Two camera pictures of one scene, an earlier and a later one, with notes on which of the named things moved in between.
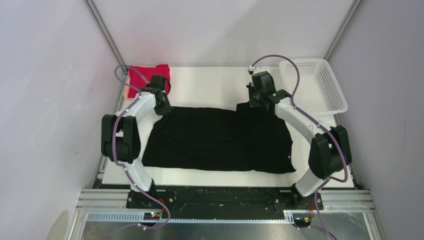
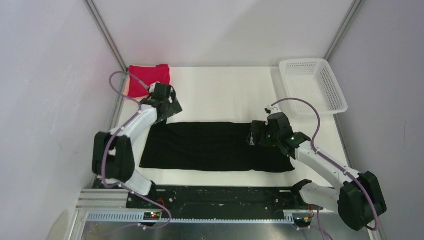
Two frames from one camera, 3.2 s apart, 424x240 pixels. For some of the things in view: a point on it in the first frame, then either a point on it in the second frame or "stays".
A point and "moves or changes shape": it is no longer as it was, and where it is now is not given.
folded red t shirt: [139, 77] stays
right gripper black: [253, 103] to [259, 126]
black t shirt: [245, 140] moves or changes shape
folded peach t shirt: [126, 89] stays
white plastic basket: [319, 92] stays
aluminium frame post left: [105, 33] stays
